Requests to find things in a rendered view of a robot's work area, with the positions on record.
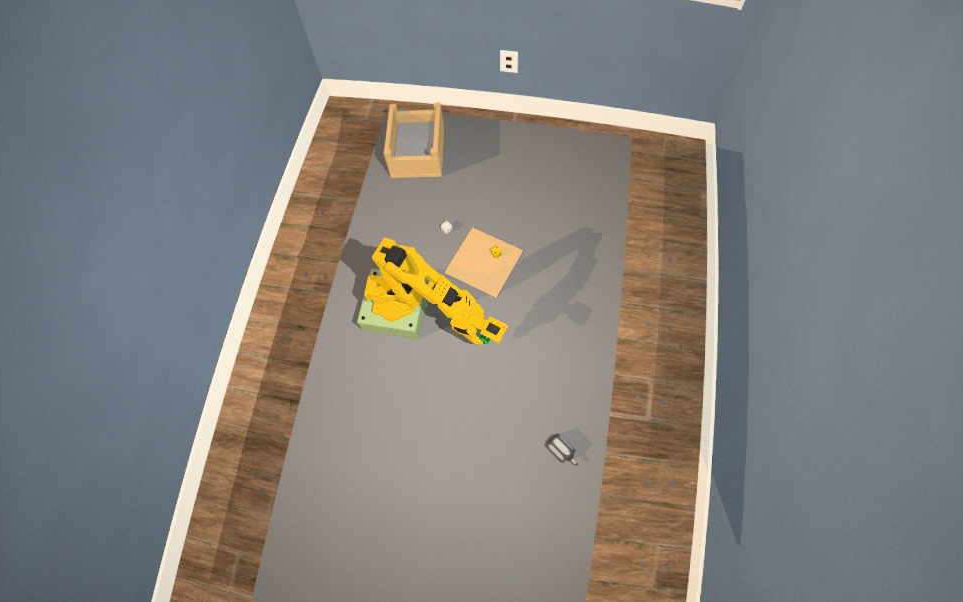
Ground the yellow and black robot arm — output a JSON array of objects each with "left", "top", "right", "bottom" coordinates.
[{"left": 367, "top": 238, "right": 476, "bottom": 322}]

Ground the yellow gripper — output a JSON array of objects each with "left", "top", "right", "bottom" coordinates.
[{"left": 450, "top": 302, "right": 508, "bottom": 345}]

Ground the tan mat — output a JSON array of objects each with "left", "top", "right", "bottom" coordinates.
[{"left": 444, "top": 228, "right": 523, "bottom": 298}]

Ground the light wooden crate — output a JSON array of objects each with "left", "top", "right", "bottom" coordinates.
[{"left": 384, "top": 103, "right": 444, "bottom": 178}]

